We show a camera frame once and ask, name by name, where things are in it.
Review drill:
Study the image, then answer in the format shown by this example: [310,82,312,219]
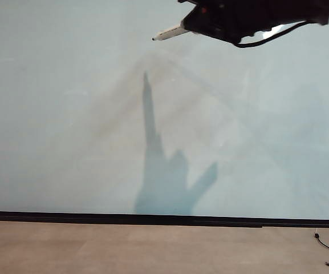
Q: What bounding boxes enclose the black whiteboard pen tray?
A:
[0,216,264,229]

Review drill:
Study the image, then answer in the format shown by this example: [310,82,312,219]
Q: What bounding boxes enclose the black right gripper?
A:
[177,0,329,45]

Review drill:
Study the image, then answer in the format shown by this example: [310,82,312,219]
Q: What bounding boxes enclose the white glass whiteboard black frame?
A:
[0,0,329,225]

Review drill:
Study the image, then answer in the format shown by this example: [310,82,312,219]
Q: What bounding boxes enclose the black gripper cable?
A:
[234,20,308,49]

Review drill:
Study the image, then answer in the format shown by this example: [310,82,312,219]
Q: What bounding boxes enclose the white whiteboard marker pen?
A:
[152,23,193,42]

